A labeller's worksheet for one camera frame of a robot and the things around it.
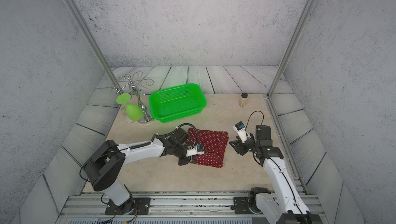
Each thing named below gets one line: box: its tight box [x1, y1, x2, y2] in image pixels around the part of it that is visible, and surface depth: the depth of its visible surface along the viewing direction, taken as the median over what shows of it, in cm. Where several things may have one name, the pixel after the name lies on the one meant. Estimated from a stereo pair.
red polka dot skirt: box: [186, 128, 229, 169], surface depth 93 cm
